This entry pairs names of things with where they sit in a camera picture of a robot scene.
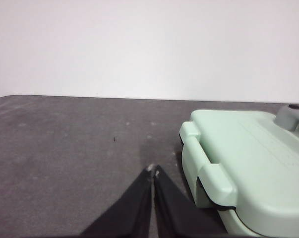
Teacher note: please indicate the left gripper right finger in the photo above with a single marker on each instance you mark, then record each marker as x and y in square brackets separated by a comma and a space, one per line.
[174, 213]

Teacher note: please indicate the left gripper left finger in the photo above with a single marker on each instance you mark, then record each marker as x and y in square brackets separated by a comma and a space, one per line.
[129, 210]

